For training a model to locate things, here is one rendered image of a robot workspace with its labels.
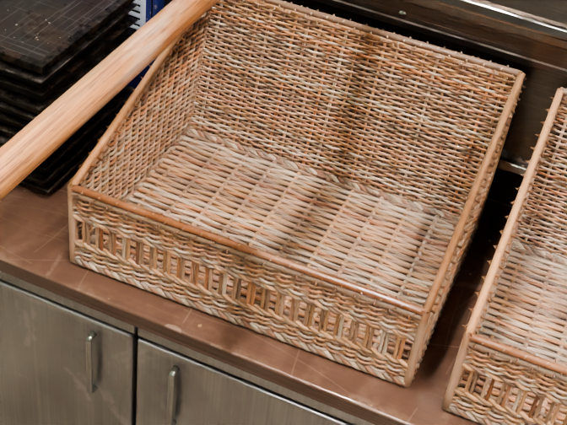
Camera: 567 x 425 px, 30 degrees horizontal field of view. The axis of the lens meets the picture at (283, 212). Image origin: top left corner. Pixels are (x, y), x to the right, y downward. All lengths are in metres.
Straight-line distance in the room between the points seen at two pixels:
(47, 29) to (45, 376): 0.57
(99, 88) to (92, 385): 0.89
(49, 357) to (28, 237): 0.21
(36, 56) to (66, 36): 0.07
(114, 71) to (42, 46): 0.75
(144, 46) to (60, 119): 0.13
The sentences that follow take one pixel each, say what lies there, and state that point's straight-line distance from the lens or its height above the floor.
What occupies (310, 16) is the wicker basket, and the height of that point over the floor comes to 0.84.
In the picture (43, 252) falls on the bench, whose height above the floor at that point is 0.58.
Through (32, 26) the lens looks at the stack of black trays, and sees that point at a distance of 1.74.
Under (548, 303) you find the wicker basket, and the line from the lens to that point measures 1.71.
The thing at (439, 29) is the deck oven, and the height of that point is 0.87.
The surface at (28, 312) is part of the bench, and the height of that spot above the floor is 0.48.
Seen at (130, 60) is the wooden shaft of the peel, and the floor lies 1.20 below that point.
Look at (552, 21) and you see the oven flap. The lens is 1.68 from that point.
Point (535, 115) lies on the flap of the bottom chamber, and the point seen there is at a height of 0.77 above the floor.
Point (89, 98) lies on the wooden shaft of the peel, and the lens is 0.91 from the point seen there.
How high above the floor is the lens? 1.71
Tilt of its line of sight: 40 degrees down
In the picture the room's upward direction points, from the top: 8 degrees clockwise
